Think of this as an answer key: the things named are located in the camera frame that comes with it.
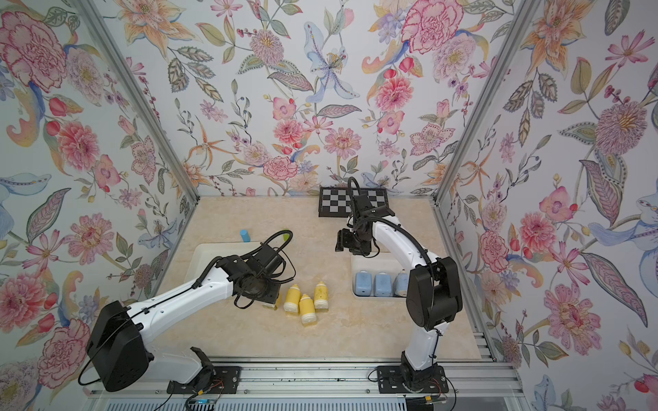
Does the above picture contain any black white checkerboard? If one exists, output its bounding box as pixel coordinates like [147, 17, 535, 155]
[318, 186, 391, 220]

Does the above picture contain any aluminium mounting rail frame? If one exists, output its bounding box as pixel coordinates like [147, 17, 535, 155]
[84, 334, 529, 410]

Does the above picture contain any left white storage tray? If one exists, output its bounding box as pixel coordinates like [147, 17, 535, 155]
[183, 242, 260, 283]

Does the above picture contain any small blue cylinder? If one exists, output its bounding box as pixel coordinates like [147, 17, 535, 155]
[240, 229, 251, 242]

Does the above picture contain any right white storage tray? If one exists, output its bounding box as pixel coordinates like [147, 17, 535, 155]
[351, 253, 410, 299]

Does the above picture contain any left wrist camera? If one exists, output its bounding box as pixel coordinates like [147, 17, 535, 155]
[253, 244, 284, 275]

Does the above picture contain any white storage tray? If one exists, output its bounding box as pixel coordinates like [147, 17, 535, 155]
[183, 242, 260, 283]
[351, 253, 410, 299]

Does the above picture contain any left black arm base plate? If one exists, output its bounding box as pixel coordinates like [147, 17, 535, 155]
[166, 366, 242, 396]

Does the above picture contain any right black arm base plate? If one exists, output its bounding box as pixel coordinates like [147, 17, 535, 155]
[375, 364, 450, 395]

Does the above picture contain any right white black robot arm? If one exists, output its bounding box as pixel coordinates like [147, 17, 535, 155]
[335, 177, 463, 393]

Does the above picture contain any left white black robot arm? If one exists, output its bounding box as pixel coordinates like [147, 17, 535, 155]
[87, 229, 293, 394]

